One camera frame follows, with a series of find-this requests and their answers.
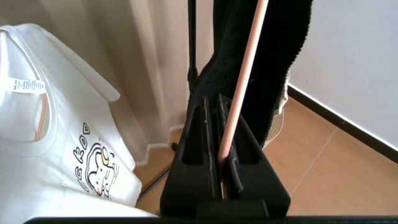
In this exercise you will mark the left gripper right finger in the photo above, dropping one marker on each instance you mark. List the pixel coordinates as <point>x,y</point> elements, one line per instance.
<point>261,186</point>

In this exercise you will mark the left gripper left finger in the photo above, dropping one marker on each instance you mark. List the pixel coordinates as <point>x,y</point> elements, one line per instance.
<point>186,186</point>

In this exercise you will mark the white printed t-shirt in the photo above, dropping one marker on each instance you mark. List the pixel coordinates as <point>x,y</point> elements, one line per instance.
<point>46,171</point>

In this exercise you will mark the black garment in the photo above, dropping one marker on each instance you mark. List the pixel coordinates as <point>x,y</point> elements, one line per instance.
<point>280,46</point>

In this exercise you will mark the white laundry basket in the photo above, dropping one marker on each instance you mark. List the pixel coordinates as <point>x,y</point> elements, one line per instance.
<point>278,121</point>

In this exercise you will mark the black clothes rack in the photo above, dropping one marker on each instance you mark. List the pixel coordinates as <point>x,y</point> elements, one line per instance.
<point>192,37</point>

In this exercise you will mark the beige curtain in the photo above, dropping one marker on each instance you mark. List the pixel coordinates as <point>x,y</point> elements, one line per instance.
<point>140,62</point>

